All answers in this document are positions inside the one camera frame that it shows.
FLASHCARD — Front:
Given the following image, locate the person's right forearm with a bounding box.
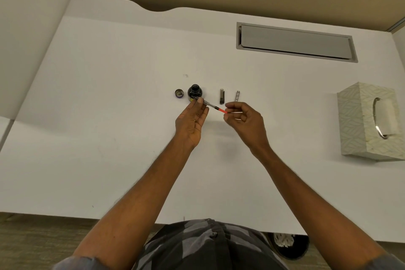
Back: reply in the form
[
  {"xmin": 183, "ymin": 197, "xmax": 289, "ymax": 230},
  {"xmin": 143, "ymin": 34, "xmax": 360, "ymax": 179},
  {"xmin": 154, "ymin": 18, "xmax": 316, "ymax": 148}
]
[{"xmin": 250, "ymin": 146, "xmax": 388, "ymax": 270}]

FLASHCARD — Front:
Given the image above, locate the clear pen section red converter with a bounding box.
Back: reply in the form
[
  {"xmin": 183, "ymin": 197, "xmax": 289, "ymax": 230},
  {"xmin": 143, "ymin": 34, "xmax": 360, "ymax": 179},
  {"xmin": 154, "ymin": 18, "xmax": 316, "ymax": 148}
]
[{"xmin": 192, "ymin": 97, "xmax": 228, "ymax": 114}]

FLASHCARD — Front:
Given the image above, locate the person's left forearm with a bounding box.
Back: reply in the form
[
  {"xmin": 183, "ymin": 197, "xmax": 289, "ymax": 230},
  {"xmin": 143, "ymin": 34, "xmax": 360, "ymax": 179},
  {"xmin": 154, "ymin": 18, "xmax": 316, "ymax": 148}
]
[{"xmin": 72, "ymin": 136, "xmax": 199, "ymax": 270}]

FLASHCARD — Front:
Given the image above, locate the black ink bottle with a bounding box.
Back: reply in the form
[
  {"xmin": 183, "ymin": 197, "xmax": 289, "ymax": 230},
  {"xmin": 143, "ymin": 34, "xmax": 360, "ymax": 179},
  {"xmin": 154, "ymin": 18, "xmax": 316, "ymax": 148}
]
[{"xmin": 187, "ymin": 83, "xmax": 203, "ymax": 102}]

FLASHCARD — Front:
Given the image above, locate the grey desk cable hatch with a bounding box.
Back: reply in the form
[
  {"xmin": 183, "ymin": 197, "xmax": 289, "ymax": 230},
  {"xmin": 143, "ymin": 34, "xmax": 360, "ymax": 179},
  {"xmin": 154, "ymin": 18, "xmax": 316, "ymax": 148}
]
[{"xmin": 236, "ymin": 22, "xmax": 359, "ymax": 63}]

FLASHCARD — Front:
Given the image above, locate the white crumpled waste paper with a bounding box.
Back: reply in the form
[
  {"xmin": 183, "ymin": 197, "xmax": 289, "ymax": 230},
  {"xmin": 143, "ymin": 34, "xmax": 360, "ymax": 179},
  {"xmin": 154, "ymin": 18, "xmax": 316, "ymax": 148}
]
[{"xmin": 273, "ymin": 233, "xmax": 297, "ymax": 248}]

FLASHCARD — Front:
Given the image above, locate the black waste bin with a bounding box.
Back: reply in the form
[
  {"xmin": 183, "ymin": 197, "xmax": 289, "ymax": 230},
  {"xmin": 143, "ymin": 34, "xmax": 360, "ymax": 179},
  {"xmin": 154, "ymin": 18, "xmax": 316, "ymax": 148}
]
[{"xmin": 267, "ymin": 232, "xmax": 310, "ymax": 261}]

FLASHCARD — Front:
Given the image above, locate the white tissue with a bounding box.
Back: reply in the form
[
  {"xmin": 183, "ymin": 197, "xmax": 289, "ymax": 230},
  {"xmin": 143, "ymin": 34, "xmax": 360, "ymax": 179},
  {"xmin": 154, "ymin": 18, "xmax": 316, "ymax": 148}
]
[{"xmin": 376, "ymin": 98, "xmax": 400, "ymax": 137}]

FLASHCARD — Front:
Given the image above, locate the grey plaid shirt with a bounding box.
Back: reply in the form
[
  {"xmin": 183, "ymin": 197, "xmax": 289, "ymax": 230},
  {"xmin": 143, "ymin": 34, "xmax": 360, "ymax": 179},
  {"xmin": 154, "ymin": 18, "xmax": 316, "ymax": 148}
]
[{"xmin": 52, "ymin": 219, "xmax": 405, "ymax": 270}]

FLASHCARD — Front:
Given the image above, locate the person's right hand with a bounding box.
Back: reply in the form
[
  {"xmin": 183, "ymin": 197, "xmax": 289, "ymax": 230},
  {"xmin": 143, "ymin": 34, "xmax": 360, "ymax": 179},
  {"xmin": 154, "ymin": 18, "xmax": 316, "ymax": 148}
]
[{"xmin": 223, "ymin": 101, "xmax": 270, "ymax": 157}]

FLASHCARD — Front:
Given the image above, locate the leaf patterned tissue box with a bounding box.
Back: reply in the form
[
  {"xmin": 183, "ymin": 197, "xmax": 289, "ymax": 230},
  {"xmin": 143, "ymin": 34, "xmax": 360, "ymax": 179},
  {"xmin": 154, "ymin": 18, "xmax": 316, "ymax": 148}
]
[{"xmin": 337, "ymin": 82, "xmax": 405, "ymax": 161}]

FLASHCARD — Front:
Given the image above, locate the person's left hand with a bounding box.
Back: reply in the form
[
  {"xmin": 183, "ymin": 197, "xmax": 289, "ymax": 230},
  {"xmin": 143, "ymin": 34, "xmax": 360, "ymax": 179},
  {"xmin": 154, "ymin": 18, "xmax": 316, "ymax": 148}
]
[{"xmin": 175, "ymin": 97, "xmax": 209, "ymax": 151}]

